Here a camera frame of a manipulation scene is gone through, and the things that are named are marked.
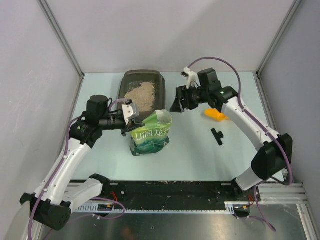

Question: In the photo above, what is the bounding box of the yellow plastic scoop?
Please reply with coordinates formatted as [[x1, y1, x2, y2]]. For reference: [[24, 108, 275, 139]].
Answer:
[[204, 108, 229, 122]]

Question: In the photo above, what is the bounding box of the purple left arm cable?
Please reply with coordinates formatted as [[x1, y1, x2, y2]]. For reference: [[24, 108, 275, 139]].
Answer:
[[27, 97, 133, 240]]

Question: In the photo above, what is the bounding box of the aluminium frame rail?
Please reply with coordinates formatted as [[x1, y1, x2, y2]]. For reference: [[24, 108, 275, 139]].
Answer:
[[66, 182, 308, 205]]

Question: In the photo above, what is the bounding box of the green litter bag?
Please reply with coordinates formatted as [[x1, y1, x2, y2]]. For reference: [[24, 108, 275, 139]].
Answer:
[[130, 109, 173, 156]]

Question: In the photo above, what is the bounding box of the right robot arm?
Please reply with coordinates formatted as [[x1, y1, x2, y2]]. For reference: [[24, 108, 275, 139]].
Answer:
[[170, 67, 293, 201]]

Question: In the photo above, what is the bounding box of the grey slotted cable duct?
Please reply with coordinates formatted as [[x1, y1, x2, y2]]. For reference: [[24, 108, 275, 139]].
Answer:
[[75, 201, 249, 215]]

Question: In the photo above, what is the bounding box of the beige litter pile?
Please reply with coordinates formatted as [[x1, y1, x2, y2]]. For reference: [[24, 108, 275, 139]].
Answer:
[[124, 82, 155, 112]]

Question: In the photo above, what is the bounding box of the black bag clip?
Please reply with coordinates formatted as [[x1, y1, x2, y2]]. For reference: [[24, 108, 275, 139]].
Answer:
[[211, 128, 224, 146]]

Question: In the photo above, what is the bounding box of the dark grey litter box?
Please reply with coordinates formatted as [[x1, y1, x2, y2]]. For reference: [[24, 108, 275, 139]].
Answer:
[[118, 69, 166, 121]]

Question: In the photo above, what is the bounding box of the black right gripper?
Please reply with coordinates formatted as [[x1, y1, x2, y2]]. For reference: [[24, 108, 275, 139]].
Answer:
[[169, 84, 209, 113]]

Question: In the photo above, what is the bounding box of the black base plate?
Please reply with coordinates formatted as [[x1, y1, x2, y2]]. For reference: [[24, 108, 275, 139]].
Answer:
[[99, 180, 261, 211]]

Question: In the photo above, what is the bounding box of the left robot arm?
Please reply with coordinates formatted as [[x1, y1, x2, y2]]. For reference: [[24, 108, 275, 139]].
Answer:
[[20, 95, 144, 231]]

